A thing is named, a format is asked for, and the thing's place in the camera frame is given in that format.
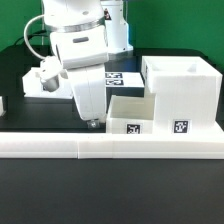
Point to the fiducial marker sheet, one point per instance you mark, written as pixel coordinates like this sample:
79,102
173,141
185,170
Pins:
123,79

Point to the white drawer cabinet box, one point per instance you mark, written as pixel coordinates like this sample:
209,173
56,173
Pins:
186,90

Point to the white front drawer tray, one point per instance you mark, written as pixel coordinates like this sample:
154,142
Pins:
130,115

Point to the white block at left edge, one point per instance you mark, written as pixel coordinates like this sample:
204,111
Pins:
2,110

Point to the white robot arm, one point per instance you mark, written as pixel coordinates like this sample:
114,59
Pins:
73,16

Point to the white L-shaped fence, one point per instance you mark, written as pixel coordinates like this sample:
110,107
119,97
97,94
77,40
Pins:
111,146

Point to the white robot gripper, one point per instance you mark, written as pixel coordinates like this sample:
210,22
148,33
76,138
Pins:
83,56

